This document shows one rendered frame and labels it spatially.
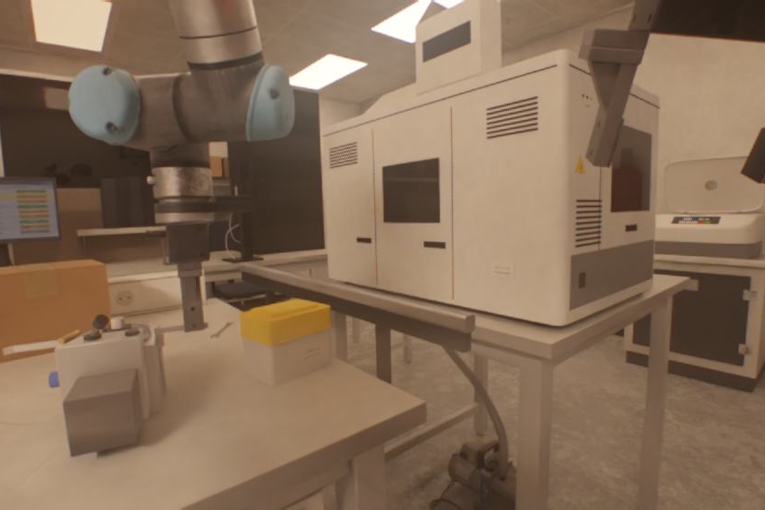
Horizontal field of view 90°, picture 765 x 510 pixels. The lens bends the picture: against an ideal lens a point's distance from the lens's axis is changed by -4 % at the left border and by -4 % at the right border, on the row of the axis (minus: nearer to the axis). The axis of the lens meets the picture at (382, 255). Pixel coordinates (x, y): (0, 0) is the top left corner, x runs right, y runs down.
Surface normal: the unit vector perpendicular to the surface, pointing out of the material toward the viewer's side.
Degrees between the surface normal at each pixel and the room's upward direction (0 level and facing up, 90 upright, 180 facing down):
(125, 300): 90
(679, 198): 105
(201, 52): 122
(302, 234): 90
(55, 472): 0
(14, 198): 86
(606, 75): 113
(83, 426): 90
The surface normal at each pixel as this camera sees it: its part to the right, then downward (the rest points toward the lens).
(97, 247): 0.63, 0.07
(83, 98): -0.06, 0.11
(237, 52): 0.68, 0.43
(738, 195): -0.74, 0.34
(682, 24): -0.18, 0.50
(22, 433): -0.03, -0.99
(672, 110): -0.77, 0.09
